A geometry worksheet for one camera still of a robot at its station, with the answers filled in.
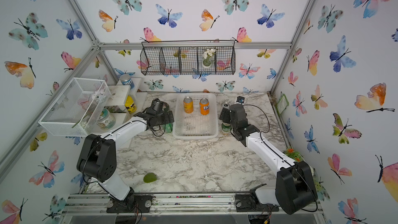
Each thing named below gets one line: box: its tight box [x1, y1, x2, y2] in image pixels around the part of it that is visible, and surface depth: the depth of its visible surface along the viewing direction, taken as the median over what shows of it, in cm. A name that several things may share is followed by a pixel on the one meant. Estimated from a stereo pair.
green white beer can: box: [221, 122, 232, 133], surface depth 93 cm
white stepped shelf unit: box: [105, 77, 148, 127], surface depth 92 cm
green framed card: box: [275, 93, 290, 116], surface depth 113 cm
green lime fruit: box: [143, 172, 158, 184], surface depth 82 cm
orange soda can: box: [182, 95, 194, 114], surface depth 103 cm
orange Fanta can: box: [199, 98, 210, 116], surface depth 103 cm
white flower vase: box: [202, 48, 217, 68], surface depth 91 cm
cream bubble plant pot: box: [96, 107, 117, 130], surface depth 81 cm
